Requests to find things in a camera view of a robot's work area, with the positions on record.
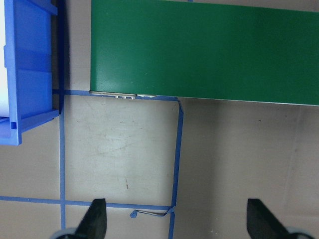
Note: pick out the blue bin left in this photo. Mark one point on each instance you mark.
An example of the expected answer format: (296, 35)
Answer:
(27, 60)

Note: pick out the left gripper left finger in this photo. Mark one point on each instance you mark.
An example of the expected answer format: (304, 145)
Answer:
(92, 226)

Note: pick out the white foam pad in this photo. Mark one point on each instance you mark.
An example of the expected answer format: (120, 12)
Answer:
(4, 105)

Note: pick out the green conveyor belt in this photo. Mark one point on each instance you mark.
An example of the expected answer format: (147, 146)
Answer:
(202, 50)

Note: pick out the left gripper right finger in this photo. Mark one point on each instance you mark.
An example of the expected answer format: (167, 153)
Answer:
(262, 224)

